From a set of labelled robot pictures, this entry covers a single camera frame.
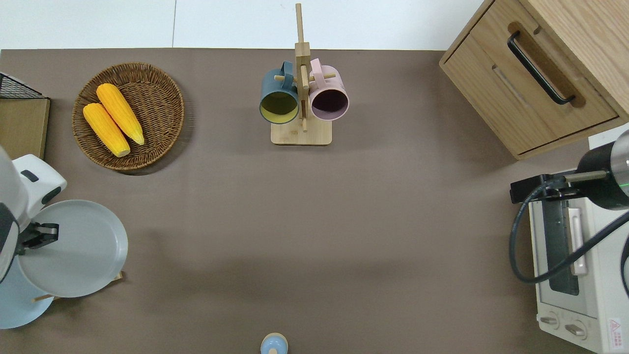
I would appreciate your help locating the blue desk bell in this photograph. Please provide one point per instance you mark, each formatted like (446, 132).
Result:
(273, 344)

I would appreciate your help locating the dark blue mug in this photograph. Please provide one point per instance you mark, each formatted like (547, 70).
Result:
(270, 86)

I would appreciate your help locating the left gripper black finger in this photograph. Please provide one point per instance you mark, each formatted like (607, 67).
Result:
(42, 233)

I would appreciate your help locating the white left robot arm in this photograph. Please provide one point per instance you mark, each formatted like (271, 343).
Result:
(34, 187)

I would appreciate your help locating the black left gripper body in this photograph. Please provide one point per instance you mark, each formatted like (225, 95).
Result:
(9, 231)

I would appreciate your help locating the yellow corn cob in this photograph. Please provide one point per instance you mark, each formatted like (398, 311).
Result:
(120, 113)
(105, 130)

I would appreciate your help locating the pink mug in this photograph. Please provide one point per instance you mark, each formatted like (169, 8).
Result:
(339, 86)

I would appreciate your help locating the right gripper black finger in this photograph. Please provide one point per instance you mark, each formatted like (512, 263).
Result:
(525, 191)
(557, 187)

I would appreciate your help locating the brown table mat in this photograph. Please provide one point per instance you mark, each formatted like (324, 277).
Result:
(319, 221)

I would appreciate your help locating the wooden cabinet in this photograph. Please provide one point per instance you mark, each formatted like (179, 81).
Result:
(496, 98)

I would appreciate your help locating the white toaster oven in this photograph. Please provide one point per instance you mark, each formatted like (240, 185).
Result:
(604, 295)

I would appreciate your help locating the light blue plate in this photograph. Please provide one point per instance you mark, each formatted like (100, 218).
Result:
(19, 307)

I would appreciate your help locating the wooden mug tree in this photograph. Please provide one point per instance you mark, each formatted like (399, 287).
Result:
(300, 135)

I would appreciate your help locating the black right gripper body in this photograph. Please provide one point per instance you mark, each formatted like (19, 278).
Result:
(602, 177)

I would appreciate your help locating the gray plate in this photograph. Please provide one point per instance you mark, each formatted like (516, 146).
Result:
(83, 250)

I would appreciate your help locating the brown wicker basket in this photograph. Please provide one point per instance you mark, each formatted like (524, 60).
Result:
(157, 113)

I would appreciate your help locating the wooden plate rack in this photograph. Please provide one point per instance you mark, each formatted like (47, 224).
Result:
(43, 298)

